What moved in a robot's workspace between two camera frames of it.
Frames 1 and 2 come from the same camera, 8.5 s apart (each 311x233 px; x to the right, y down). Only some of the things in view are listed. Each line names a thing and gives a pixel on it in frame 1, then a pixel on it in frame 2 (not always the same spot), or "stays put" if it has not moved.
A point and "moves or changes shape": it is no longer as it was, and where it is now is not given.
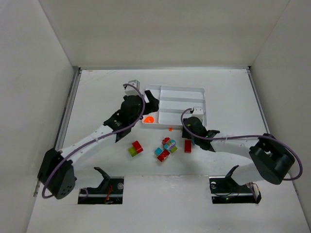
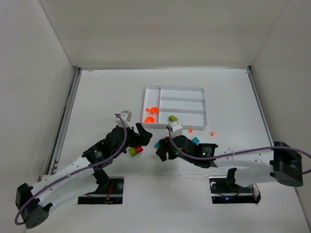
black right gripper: (188, 130) -> (167, 147)
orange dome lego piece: (148, 119) stays put
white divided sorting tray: (172, 101) stays put
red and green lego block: (136, 149) stays put
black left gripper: (145, 104) -> (135, 136)
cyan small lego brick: (158, 151) moves or changes shape
